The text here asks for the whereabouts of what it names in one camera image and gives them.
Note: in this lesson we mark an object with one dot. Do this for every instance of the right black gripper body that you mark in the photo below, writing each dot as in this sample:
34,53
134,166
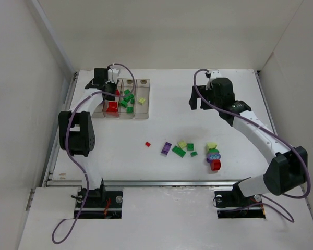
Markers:
198,96

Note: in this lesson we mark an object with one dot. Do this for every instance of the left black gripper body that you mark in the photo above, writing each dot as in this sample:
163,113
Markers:
110,87

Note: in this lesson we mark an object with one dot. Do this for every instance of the red round lego piece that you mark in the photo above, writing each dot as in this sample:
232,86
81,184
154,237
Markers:
112,105

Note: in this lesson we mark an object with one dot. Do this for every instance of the green lego brick tall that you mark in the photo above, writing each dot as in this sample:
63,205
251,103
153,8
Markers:
124,104

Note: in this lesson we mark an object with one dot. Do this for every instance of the small yellow lego piece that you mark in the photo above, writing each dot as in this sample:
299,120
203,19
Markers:
141,101

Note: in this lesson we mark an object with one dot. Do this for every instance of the yellow square lego brick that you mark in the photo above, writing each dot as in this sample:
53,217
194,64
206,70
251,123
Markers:
182,144

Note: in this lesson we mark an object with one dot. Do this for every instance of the green long lego brick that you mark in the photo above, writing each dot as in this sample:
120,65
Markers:
178,151

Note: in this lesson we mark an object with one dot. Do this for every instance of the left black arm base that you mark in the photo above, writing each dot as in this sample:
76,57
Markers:
99,204

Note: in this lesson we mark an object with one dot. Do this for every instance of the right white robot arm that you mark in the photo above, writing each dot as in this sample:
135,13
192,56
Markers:
287,167

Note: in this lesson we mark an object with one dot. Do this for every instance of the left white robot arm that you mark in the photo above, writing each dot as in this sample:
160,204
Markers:
76,132

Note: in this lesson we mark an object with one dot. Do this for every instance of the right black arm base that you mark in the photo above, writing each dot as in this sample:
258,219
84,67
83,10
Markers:
231,206

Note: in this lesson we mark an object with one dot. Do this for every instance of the clear container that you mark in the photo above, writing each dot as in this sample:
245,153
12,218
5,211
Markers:
142,94
98,113
109,115
125,84

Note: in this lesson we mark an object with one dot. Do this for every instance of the clear container far left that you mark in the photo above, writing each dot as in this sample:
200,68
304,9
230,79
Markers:
98,113

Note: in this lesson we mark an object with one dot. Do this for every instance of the clear container far right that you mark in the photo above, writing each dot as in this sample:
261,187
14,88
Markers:
142,94

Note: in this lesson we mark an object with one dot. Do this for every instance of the green lettered lego brick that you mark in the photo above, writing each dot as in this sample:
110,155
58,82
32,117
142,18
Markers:
190,146

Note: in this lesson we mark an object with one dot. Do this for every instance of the tiny green lego piece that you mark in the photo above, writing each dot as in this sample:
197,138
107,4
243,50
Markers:
193,154

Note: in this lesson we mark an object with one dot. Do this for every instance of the purple flower lego brick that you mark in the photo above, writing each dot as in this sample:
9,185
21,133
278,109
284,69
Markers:
213,156

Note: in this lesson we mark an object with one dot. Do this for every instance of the red cylinder lego brick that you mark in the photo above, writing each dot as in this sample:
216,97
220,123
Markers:
215,165

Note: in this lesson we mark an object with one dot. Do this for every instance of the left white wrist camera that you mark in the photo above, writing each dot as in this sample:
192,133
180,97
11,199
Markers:
113,74

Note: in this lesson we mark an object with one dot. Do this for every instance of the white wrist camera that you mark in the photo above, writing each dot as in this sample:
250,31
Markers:
113,74
211,75

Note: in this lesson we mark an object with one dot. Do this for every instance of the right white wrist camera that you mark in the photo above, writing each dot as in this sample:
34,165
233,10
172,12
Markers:
211,75

